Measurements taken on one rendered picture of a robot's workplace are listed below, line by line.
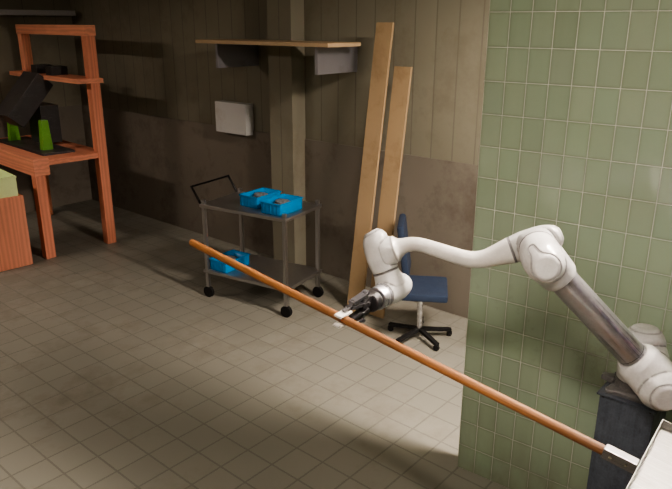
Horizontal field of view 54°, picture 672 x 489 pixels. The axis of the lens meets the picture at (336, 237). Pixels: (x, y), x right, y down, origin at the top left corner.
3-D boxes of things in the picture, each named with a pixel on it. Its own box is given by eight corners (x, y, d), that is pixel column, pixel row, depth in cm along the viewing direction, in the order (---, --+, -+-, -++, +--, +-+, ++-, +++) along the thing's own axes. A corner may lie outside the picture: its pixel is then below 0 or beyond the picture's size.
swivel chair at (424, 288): (459, 331, 530) (467, 221, 502) (438, 358, 487) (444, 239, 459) (398, 317, 554) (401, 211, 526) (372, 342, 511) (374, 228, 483)
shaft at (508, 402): (187, 246, 272) (187, 239, 271) (193, 244, 274) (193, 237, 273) (601, 457, 182) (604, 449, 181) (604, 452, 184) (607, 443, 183)
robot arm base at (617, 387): (609, 370, 271) (611, 358, 269) (667, 389, 257) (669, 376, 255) (593, 388, 258) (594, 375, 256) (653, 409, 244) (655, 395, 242)
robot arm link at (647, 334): (653, 369, 261) (662, 318, 254) (668, 393, 243) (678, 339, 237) (610, 365, 263) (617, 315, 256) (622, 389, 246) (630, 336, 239)
